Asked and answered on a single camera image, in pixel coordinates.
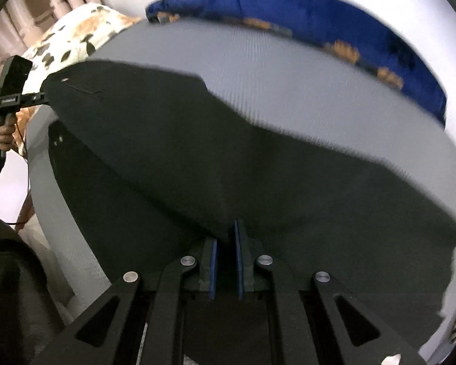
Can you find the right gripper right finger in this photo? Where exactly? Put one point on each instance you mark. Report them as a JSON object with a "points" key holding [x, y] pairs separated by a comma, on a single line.
{"points": [[244, 261]]}

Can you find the person's left hand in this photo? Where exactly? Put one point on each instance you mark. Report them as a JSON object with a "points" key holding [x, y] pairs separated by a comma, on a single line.
{"points": [[7, 130]]}

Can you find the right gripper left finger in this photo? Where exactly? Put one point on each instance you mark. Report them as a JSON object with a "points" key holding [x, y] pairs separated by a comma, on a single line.
{"points": [[207, 269]]}

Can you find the white floral pillow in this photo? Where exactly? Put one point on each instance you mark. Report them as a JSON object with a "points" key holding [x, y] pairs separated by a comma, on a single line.
{"points": [[72, 39]]}

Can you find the blue floral blanket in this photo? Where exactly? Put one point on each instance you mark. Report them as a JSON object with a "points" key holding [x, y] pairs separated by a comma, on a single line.
{"points": [[335, 26]]}

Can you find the black pants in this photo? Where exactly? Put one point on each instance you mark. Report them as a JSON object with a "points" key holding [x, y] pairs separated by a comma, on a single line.
{"points": [[156, 159]]}

